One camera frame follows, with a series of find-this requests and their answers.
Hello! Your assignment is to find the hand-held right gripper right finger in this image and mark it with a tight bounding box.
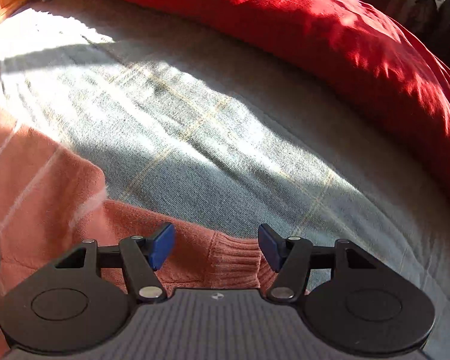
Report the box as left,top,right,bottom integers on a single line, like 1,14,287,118
257,223,379,303

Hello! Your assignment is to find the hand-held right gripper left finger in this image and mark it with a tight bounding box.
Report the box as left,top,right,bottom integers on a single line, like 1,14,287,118
54,222,176,304

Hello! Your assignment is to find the orange knit sweater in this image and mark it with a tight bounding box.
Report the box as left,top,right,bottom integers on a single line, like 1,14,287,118
0,101,312,301

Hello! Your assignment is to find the grey-blue checked bed cover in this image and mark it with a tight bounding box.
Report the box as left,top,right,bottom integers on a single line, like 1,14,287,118
0,0,450,360

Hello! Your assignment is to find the dark jacket with badge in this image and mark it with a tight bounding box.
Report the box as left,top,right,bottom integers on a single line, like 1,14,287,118
394,0,450,77

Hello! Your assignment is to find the red quilt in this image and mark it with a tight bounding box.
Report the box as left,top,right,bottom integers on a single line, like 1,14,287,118
52,0,450,229

